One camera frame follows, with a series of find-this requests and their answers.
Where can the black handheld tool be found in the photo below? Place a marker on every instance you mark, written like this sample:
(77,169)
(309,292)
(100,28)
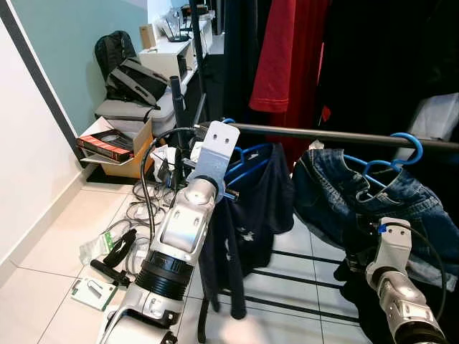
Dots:
(115,254)

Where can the red hanging shirt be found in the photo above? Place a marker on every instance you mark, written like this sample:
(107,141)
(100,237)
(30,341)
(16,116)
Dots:
(287,57)

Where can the black upright pole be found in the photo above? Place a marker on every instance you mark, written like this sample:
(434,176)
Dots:
(178,100)

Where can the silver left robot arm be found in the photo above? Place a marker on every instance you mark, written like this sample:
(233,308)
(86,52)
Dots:
(179,229)

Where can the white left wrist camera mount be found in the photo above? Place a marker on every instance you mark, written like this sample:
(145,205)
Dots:
(215,147)

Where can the blue plastic hanger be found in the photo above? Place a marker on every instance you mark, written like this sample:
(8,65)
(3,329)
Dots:
(247,170)
(418,147)

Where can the black backpack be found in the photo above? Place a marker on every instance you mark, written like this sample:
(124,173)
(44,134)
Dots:
(115,54)

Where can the green white packet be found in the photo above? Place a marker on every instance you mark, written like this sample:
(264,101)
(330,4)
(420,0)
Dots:
(97,244)

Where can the black wall trim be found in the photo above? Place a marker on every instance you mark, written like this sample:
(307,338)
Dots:
(43,82)

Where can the blue denim shorts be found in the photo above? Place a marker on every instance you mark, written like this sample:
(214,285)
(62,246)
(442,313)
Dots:
(337,201)

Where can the grey hard case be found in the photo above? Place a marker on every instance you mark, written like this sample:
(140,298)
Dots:
(129,111)

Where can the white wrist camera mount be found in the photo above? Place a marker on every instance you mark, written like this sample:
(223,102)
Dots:
(215,147)
(391,247)

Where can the black metal clothes rack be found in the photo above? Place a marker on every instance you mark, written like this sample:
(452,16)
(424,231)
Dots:
(323,135)

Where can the white grey hanging garment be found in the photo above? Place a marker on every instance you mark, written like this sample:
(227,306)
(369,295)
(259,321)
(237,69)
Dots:
(437,118)

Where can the small brown box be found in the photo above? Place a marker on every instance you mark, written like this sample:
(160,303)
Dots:
(147,36)

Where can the brown cardboard box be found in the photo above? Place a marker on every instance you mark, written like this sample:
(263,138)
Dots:
(136,161)

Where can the red black flat box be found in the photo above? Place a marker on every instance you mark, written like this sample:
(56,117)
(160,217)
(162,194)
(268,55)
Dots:
(100,147)

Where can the black hanging garment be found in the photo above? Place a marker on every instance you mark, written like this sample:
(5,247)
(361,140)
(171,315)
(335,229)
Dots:
(387,64)
(240,57)

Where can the small white box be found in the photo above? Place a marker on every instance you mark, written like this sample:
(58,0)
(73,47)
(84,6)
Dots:
(93,294)

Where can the navy printed t-shirt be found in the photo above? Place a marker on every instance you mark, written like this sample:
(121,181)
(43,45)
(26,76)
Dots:
(251,208)

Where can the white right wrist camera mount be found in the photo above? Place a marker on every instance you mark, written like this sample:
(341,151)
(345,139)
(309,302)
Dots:
(391,247)

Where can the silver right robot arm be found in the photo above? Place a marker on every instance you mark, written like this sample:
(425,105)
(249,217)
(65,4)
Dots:
(401,301)

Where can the white cabinet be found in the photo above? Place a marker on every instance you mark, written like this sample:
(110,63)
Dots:
(168,61)

